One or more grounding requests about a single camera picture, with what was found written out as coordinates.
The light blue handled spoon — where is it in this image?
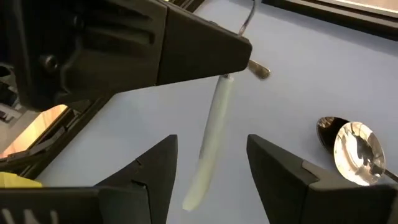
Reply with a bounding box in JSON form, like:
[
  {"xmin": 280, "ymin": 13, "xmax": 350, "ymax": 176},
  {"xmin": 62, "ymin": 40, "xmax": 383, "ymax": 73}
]
[{"xmin": 182, "ymin": 0, "xmax": 259, "ymax": 213}]

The yellow plastic container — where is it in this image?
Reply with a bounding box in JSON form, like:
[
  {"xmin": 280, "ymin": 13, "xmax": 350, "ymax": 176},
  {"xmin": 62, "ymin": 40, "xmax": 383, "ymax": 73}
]
[{"xmin": 0, "ymin": 171, "xmax": 44, "ymax": 189}]

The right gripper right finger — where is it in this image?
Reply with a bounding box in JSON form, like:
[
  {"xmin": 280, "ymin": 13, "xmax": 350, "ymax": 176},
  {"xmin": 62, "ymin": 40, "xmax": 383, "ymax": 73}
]
[{"xmin": 246, "ymin": 134, "xmax": 398, "ymax": 224}]

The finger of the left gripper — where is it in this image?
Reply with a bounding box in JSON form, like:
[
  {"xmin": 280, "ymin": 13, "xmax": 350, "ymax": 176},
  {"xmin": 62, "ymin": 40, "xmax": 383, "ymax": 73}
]
[{"xmin": 62, "ymin": 0, "xmax": 253, "ymax": 104}]

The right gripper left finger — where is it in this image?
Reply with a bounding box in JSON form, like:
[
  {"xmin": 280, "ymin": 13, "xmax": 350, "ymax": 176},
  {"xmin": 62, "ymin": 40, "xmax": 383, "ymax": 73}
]
[{"xmin": 0, "ymin": 134, "xmax": 179, "ymax": 224}]

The blue table mat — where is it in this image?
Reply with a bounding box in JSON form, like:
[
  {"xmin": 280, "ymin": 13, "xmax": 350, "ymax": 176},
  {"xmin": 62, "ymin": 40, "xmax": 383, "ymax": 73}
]
[{"xmin": 35, "ymin": 0, "xmax": 398, "ymax": 224}]

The green handled spoon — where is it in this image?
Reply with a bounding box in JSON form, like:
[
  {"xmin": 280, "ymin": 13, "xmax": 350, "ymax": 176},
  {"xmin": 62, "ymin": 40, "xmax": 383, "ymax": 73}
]
[{"xmin": 333, "ymin": 121, "xmax": 387, "ymax": 187}]

